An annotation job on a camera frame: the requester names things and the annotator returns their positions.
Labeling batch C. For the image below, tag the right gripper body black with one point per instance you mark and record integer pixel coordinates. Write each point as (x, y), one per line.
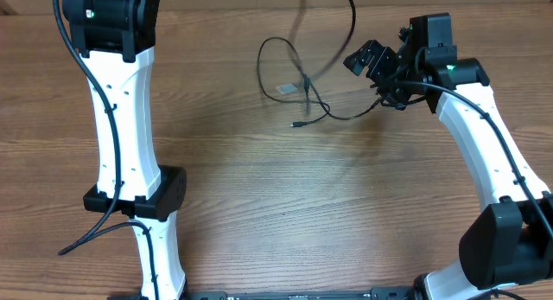
(384, 68)

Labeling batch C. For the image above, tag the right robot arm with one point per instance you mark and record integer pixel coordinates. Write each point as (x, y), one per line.
(510, 243)

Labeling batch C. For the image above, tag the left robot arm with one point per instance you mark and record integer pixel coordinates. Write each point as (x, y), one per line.
(113, 43)

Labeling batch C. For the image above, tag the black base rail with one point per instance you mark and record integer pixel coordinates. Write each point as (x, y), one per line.
(375, 293)

